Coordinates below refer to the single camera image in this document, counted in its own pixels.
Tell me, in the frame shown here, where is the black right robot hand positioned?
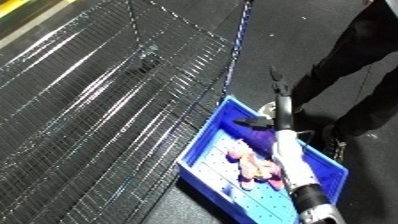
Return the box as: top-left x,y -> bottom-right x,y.
232,64 -> 299,132

